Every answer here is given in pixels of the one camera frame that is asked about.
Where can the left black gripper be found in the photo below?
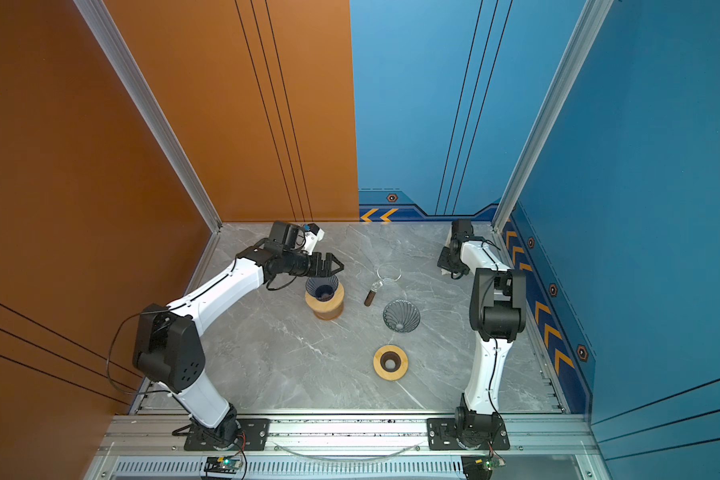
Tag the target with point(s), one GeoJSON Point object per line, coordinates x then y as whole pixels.
{"type": "Point", "coordinates": [327, 265]}

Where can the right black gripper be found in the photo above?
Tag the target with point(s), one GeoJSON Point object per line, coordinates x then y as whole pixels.
{"type": "Point", "coordinates": [443, 262]}

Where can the blue glass dripper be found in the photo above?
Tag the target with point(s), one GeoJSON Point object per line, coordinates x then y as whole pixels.
{"type": "Point", "coordinates": [322, 289]}

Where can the grey glass dripper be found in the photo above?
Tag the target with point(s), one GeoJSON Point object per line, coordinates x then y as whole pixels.
{"type": "Point", "coordinates": [401, 316]}

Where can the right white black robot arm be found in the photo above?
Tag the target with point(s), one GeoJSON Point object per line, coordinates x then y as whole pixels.
{"type": "Point", "coordinates": [497, 316]}

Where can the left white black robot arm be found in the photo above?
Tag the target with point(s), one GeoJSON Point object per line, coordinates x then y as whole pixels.
{"type": "Point", "coordinates": [168, 348]}

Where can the right circuit board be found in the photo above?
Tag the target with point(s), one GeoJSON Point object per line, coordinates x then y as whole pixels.
{"type": "Point", "coordinates": [481, 467]}

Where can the circuit board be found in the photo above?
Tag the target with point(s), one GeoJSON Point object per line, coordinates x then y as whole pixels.
{"type": "Point", "coordinates": [223, 467]}
{"type": "Point", "coordinates": [481, 467]}

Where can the left circuit board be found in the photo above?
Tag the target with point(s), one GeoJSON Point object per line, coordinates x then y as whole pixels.
{"type": "Point", "coordinates": [223, 467]}

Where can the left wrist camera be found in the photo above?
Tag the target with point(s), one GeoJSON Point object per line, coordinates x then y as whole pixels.
{"type": "Point", "coordinates": [312, 234]}

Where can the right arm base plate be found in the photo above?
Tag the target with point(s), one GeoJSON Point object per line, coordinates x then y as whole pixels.
{"type": "Point", "coordinates": [442, 434]}

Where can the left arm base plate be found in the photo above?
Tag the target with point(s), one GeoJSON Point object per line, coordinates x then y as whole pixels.
{"type": "Point", "coordinates": [249, 434]}

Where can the left aluminium corner post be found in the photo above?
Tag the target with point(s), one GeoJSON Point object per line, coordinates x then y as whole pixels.
{"type": "Point", "coordinates": [105, 31]}

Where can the aluminium corner post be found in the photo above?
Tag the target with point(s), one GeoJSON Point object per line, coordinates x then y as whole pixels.
{"type": "Point", "coordinates": [586, 30]}
{"type": "Point", "coordinates": [105, 31]}

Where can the aluminium front rail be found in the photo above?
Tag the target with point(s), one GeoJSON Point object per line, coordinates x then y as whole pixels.
{"type": "Point", "coordinates": [349, 445]}

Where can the right aluminium corner post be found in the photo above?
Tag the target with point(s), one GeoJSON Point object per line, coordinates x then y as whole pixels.
{"type": "Point", "coordinates": [586, 30]}

